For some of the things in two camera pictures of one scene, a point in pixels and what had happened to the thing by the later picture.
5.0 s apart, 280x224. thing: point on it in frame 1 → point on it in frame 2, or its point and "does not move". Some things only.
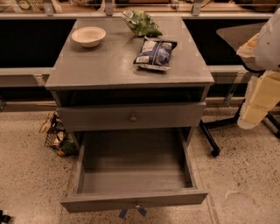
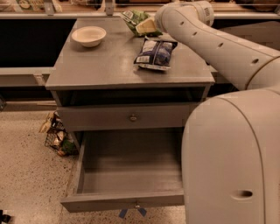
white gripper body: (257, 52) → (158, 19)
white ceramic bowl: (88, 37) does not move
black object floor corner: (4, 218) does not move
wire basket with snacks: (57, 138) does not move
